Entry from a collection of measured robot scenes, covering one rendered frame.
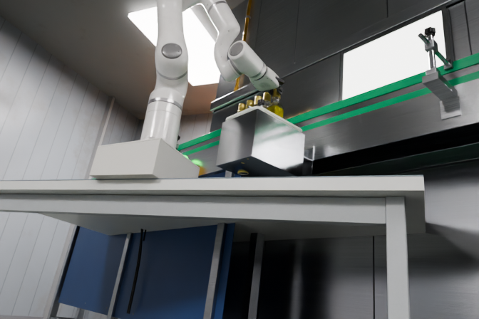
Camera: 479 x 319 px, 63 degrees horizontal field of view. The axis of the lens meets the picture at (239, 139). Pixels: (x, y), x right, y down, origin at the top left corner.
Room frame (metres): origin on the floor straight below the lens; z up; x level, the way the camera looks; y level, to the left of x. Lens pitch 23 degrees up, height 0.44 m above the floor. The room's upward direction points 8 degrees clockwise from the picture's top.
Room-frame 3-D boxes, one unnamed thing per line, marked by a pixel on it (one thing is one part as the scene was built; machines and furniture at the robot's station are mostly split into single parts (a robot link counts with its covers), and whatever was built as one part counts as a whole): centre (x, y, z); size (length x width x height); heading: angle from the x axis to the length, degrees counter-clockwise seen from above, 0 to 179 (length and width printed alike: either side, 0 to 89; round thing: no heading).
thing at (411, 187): (1.80, -0.03, 0.73); 1.58 x 1.52 x 0.04; 63
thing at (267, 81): (1.36, -0.06, 1.32); 0.11 x 0.10 x 0.07; 144
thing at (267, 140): (1.19, -0.10, 0.92); 0.27 x 0.17 x 0.15; 128
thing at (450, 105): (0.82, -0.48, 1.07); 0.17 x 0.05 x 0.23; 128
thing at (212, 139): (2.03, 0.48, 1.09); 1.75 x 0.01 x 0.08; 38
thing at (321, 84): (1.37, -0.37, 1.32); 0.90 x 0.03 x 0.34; 38
